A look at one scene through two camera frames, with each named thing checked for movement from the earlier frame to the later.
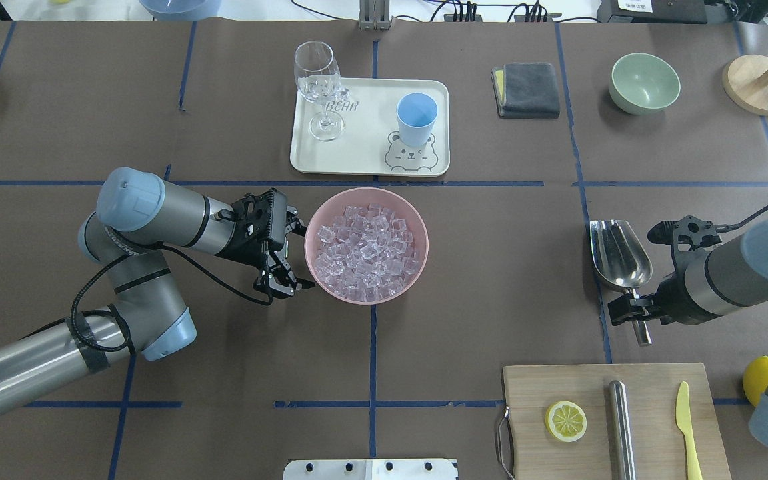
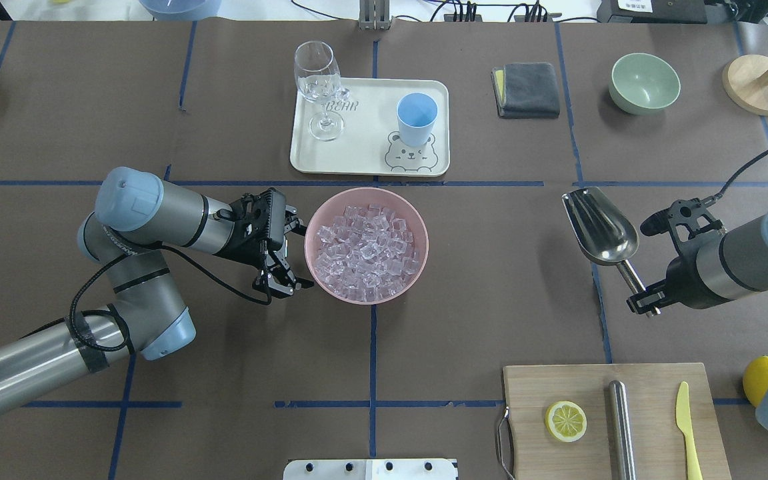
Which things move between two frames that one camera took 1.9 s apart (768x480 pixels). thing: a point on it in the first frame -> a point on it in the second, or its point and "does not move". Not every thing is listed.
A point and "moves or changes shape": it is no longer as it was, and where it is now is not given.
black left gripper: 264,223 does not move
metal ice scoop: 621,262 moves or changes shape
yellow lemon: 757,377 does not move
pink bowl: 366,245 does not move
